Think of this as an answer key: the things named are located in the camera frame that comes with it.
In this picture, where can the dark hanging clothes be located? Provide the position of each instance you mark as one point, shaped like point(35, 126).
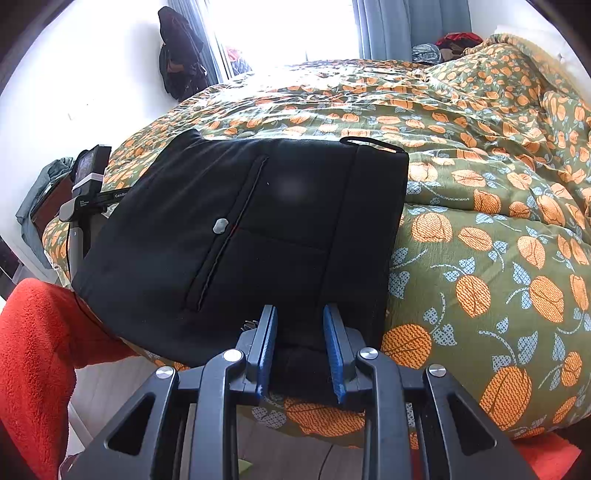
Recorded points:
point(178, 64)

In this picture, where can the thin grey curtain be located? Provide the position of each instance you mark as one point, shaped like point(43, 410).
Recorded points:
point(217, 55)

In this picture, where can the dark red garment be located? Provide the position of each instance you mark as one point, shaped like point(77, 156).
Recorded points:
point(457, 40)

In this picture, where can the black pants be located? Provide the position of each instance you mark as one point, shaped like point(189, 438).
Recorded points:
point(286, 230)

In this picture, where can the person's red fleece clothing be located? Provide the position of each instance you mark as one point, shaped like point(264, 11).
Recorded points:
point(545, 457)

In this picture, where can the blue-grey curtain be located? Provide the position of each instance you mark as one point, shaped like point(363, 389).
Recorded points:
point(383, 27)

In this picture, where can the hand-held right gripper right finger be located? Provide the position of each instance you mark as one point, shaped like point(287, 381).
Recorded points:
point(334, 360)

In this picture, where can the grey crumpled garment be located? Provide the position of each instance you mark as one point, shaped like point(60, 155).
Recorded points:
point(427, 53)

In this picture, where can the grey draped cloth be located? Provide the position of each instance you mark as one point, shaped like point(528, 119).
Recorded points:
point(27, 217)

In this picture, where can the green orange printed blanket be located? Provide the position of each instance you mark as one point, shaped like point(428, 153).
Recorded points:
point(485, 207)

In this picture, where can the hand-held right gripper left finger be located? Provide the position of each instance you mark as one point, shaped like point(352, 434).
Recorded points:
point(265, 350)

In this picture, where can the person's left forearm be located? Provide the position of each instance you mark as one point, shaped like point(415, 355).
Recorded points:
point(37, 350)

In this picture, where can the brown wooden nightstand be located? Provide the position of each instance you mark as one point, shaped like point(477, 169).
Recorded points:
point(51, 203)

